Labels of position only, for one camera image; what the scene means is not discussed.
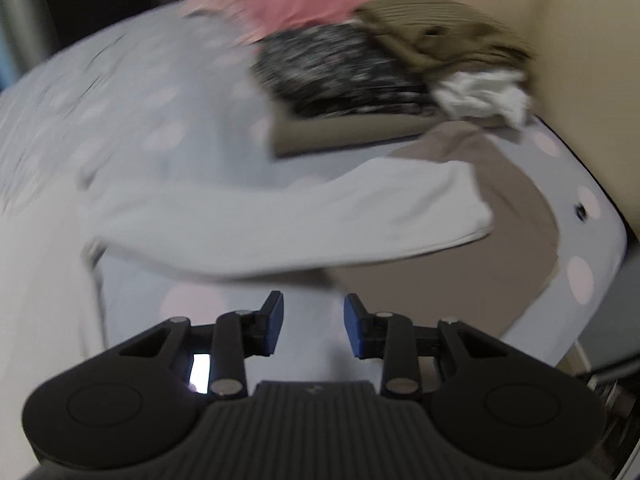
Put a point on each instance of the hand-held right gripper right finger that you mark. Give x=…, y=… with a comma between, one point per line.
x=354, y=327

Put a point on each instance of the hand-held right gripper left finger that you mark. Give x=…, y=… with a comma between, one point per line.
x=274, y=322

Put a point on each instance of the white sweatshirt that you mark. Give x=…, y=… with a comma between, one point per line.
x=280, y=220

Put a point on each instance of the light pink clothes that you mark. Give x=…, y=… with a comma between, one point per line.
x=200, y=2

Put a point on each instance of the tan garment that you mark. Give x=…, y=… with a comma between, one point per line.
x=500, y=240

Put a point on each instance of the khaki folded garment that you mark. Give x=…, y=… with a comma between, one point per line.
x=350, y=135

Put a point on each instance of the polka dot bedspread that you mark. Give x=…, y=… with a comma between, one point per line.
x=190, y=110

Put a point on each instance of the small black tag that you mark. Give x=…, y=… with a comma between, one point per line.
x=580, y=210

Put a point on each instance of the dark floral garment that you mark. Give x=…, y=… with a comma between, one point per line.
x=340, y=70

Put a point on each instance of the white crumpled garment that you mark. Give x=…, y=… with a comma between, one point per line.
x=480, y=92

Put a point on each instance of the olive ribbed sweater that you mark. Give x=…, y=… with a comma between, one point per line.
x=450, y=30

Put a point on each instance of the beige padded headboard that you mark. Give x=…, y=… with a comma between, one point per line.
x=575, y=35

